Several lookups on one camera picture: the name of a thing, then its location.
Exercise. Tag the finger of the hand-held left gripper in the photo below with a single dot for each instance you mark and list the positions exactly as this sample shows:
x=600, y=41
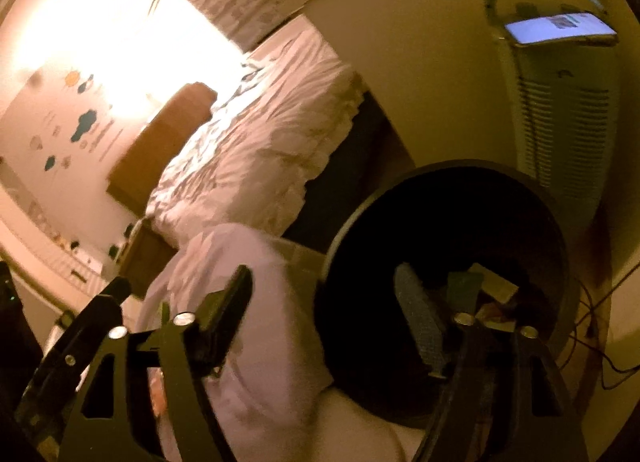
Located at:
x=75, y=347

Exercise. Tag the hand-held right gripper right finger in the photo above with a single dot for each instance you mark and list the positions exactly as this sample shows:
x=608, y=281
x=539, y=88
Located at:
x=420, y=317

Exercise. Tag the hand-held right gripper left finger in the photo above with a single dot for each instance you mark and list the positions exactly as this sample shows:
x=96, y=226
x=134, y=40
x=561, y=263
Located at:
x=225, y=312

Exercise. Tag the pale cardboard scrap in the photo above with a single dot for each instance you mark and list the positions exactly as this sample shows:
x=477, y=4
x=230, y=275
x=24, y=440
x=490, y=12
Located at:
x=495, y=284

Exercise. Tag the black round waste bin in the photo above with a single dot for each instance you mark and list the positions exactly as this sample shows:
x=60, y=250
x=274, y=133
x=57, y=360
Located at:
x=360, y=252

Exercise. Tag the white shelf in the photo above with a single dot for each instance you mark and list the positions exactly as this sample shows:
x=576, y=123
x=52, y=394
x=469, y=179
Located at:
x=45, y=252

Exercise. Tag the white cloth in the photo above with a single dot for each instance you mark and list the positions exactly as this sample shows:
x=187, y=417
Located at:
x=350, y=432

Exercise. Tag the dark bed base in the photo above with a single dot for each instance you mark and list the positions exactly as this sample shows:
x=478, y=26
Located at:
x=340, y=182

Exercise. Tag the bed with beige duvet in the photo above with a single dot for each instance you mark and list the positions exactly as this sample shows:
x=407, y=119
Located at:
x=250, y=142

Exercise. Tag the wooden headboard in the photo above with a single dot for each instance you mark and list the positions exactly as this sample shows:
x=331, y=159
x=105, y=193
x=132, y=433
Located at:
x=160, y=152

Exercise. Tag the pale blue heater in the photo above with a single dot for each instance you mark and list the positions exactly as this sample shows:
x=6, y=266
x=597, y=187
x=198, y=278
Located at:
x=560, y=132

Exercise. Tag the smartphone with lit screen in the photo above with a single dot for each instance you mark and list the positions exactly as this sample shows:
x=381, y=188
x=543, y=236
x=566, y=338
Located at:
x=555, y=27

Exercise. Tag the cloud wall stickers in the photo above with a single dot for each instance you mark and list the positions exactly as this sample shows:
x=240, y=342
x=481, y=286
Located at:
x=85, y=124

